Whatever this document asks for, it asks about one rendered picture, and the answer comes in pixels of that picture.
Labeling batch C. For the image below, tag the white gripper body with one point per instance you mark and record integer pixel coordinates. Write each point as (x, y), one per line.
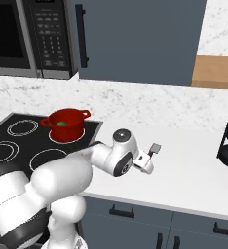
(148, 166)

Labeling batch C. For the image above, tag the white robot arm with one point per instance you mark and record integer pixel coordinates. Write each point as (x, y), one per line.
(57, 176)

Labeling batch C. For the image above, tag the green broccoli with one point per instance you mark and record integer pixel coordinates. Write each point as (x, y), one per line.
(61, 123)

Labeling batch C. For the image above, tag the blue-grey drawer front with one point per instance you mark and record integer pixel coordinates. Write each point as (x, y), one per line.
(197, 231)
(142, 223)

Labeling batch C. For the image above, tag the light wooden shelf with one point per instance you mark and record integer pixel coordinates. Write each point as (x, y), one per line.
(216, 71)

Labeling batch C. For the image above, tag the blue-grey cupboard door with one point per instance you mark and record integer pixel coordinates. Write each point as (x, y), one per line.
(142, 39)

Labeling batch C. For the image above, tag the black hob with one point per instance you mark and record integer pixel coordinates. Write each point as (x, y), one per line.
(25, 142)

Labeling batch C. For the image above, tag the grey microwave oven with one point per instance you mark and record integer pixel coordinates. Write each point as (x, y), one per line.
(28, 35)

